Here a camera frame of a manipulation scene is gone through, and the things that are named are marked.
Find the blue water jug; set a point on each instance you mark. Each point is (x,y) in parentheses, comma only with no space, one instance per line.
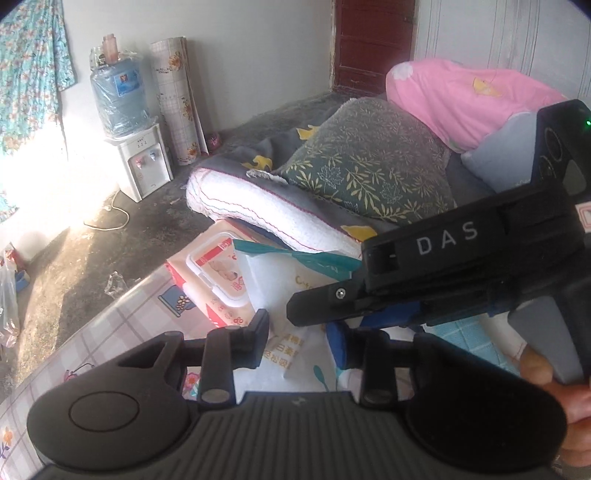
(117,101)

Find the white folded blanket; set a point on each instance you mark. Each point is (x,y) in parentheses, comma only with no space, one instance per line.
(240,194)

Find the crumpled white plastic bag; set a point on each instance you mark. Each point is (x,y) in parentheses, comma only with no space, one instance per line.
(9,309)

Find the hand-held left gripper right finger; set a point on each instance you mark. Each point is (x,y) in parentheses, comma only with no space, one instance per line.
(339,344)

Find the crumpled clear plastic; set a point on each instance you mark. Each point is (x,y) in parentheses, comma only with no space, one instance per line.
(121,284)

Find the green leaf print pillow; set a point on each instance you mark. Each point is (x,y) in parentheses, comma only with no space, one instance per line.
(364,157)

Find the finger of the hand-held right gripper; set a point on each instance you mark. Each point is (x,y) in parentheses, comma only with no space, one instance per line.
(323,302)

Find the rolled floral mat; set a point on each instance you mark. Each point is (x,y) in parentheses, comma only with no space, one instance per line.
(178,106)

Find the pink bottle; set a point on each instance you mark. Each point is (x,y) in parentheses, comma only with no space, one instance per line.
(110,46)

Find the light blue pillow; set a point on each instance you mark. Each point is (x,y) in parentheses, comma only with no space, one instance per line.
(503,152)

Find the white water dispenser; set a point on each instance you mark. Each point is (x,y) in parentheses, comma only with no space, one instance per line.
(138,182)

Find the person's right hand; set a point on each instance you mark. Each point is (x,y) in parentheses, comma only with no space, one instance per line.
(579,410)

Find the red white wet wipes pack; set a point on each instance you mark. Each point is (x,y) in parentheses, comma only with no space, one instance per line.
(217,277)

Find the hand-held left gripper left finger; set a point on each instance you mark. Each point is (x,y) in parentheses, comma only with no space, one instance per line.
(256,337)

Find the pink pillow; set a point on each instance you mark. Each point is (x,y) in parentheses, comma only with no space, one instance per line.
(452,101)

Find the dark red door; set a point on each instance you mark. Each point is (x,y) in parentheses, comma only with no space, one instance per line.
(369,46)

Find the white packet teal flap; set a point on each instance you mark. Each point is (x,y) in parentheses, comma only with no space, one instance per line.
(272,277)

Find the teal floral curtain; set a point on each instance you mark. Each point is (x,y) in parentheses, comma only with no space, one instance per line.
(27,69)

